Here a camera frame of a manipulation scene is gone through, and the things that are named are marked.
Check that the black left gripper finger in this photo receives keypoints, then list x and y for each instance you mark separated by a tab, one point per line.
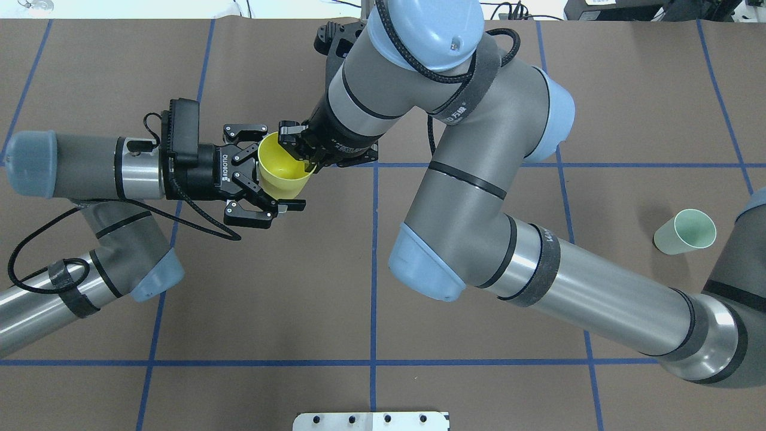
241	141
256	203

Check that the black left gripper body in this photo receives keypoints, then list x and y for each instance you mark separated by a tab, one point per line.
205	173

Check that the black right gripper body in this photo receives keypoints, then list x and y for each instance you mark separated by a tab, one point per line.
327	133

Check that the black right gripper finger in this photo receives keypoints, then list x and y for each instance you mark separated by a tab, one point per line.
294	138

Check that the yellow plastic cup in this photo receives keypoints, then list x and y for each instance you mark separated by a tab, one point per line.
279	174

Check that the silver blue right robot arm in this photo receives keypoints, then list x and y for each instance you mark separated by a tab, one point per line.
499	113

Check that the pale green plastic cup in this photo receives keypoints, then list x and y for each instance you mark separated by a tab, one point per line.
689	230

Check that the brown paper table cover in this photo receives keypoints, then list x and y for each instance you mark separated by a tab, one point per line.
306	316

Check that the black box with label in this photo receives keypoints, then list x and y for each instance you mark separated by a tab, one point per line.
615	11

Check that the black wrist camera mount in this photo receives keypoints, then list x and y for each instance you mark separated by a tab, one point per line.
335	40
180	128

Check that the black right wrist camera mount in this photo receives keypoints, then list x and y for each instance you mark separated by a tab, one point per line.
335	40

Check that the white pillar with base plate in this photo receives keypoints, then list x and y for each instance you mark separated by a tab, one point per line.
391	420

